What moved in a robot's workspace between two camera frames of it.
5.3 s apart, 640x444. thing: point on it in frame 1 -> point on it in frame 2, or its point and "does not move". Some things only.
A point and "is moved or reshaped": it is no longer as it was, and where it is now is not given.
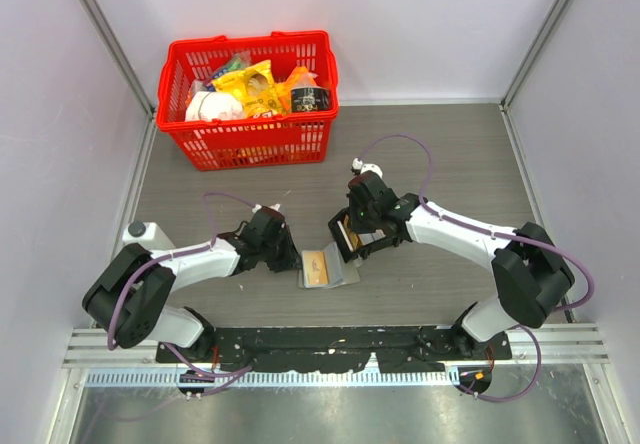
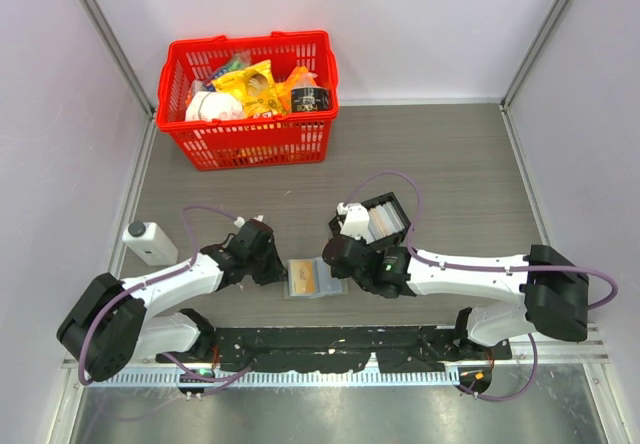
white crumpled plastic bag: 204,106 does not move
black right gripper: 356,226 -> 337,274
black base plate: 415,350 does not move
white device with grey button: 147,234 does not move
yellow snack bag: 256,88 does not move
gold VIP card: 316,268 -> 301,277
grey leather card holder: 326,268 is moved or reshaped
